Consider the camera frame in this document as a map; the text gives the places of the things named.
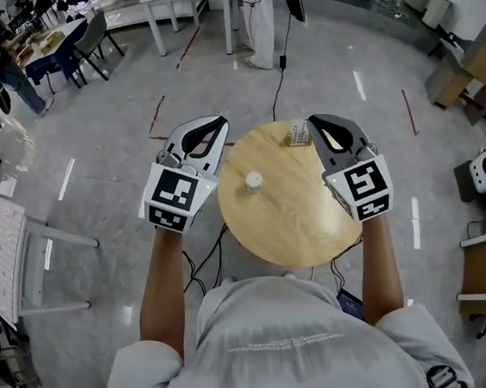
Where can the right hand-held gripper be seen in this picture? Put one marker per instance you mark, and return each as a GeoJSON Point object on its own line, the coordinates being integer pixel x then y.
{"type": "Point", "coordinates": [364, 182]}

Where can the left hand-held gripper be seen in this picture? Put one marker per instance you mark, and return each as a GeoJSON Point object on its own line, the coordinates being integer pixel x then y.
{"type": "Point", "coordinates": [172, 193]}

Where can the white round lid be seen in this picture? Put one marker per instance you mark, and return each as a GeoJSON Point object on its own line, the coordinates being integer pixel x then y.
{"type": "Point", "coordinates": [254, 181]}

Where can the person's right forearm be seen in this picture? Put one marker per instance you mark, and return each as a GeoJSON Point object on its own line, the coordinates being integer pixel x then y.
{"type": "Point", "coordinates": [379, 268]}

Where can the person's left forearm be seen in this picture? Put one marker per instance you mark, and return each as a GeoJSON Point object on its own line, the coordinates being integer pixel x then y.
{"type": "Point", "coordinates": [162, 286]}

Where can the black power adapter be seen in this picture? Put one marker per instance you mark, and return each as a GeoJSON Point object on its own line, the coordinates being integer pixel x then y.
{"type": "Point", "coordinates": [282, 62]}

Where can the grey chair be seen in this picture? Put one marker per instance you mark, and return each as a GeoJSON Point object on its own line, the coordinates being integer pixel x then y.
{"type": "Point", "coordinates": [94, 35]}

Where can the wooden desk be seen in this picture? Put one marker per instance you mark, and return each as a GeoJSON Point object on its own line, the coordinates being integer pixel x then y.
{"type": "Point", "coordinates": [478, 67]}

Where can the table with blue cloth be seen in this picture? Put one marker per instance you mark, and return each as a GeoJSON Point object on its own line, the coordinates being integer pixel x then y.
{"type": "Point", "coordinates": [55, 47]}

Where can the person's grey shirt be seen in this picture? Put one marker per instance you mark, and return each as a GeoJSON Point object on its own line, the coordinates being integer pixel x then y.
{"type": "Point", "coordinates": [271, 352]}

